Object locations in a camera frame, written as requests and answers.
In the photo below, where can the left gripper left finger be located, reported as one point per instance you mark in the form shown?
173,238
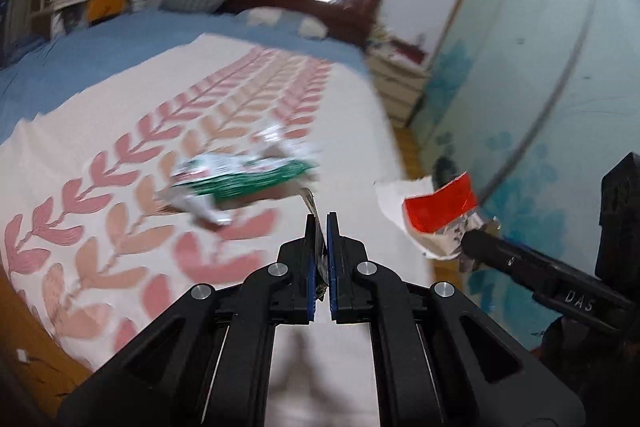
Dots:
205,360

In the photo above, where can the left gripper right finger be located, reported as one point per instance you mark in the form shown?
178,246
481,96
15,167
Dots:
439,360

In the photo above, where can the red white snack wrapper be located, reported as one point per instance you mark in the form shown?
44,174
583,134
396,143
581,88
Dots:
434,219

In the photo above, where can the green white plastic label wrapper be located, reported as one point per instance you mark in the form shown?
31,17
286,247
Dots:
202,184

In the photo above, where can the white leaf-pattern bed cover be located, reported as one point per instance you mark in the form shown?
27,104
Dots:
90,255

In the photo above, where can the white silver foil wrapper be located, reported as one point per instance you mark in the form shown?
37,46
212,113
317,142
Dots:
272,142

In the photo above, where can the floral sliding wardrobe door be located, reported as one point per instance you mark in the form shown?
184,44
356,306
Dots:
536,100

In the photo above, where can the beige bedside drawer cabinet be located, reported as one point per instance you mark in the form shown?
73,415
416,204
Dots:
399,73

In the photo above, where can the blue bed sheet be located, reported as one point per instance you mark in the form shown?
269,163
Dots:
51,73

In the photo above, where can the white blue pillow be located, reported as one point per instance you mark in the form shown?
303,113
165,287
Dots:
291,22

